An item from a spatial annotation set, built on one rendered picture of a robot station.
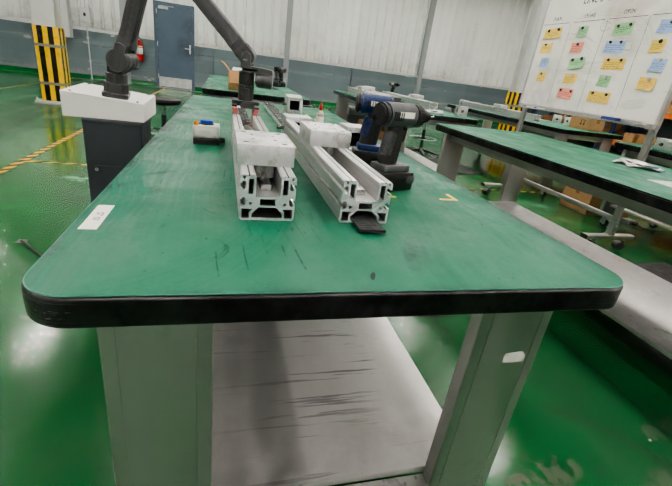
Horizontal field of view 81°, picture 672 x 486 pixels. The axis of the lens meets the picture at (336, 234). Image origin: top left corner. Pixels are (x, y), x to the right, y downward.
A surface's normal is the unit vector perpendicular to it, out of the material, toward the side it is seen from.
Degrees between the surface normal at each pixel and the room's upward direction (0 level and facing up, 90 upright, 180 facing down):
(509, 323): 90
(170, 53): 90
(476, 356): 90
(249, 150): 90
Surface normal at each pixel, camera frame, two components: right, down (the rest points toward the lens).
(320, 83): 0.24, 0.40
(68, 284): 0.13, -0.92
